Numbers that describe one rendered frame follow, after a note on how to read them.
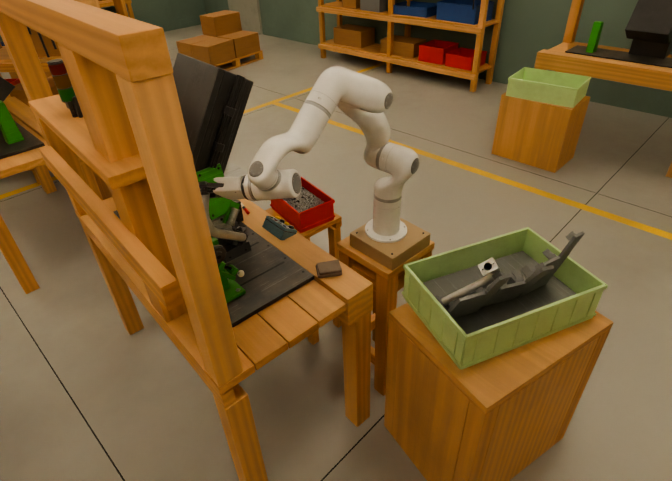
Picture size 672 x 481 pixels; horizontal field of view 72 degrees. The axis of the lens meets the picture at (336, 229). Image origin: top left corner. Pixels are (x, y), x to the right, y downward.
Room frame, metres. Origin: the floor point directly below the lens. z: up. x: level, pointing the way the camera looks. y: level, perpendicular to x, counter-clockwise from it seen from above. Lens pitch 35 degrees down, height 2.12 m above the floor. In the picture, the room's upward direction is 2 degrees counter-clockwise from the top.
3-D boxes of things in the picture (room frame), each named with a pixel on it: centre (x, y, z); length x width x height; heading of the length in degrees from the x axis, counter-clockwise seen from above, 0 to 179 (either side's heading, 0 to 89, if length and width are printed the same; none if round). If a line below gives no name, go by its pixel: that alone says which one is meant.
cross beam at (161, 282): (1.47, 0.89, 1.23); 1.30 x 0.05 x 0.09; 40
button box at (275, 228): (1.76, 0.26, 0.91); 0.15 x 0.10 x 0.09; 40
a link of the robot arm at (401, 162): (1.67, -0.26, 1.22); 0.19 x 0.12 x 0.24; 50
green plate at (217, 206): (1.70, 0.52, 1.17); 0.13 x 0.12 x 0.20; 40
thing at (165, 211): (1.52, 0.84, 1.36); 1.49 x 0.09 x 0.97; 40
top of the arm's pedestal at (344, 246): (1.70, -0.23, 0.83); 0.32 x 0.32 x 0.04; 42
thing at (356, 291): (1.89, 0.40, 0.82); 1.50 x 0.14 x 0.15; 40
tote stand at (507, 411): (1.26, -0.62, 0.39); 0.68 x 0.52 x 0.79; 120
